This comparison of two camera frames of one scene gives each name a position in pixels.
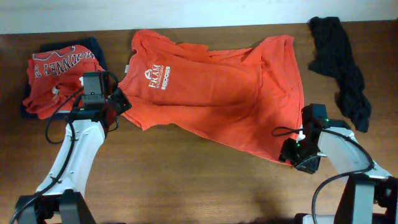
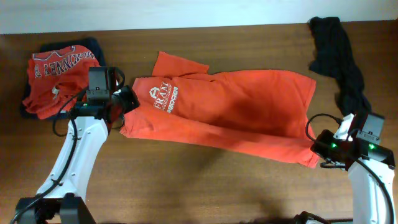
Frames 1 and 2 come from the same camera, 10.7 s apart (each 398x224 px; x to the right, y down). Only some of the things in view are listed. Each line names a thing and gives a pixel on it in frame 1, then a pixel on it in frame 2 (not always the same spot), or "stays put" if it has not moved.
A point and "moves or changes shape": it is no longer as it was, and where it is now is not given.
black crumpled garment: x=335 y=58 stays put
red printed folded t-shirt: x=53 y=78 stays put
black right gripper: x=286 y=152 -> x=318 y=147
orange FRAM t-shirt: x=251 y=98 moves or changes shape
